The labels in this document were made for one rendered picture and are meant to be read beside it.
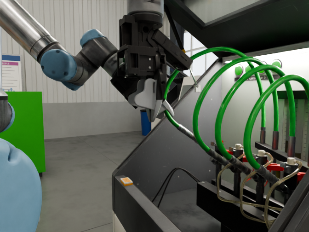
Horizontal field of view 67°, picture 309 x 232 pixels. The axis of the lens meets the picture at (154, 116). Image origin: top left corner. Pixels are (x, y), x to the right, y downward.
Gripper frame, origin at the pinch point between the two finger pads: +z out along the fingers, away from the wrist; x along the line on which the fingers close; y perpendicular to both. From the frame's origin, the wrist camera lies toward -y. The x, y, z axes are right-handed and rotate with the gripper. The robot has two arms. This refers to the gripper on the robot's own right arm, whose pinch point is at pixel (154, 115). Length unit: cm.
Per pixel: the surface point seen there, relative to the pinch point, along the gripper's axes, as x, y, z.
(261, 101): 12.7, -17.6, -3.2
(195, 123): -3.2, -13.3, 2.7
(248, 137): 12.8, -14.4, 3.8
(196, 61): -510, -383, -95
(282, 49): -9, -54, -20
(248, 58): -3.1, -30.8, -14.6
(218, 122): 4.7, -13.9, 1.7
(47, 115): -658, 6, 56
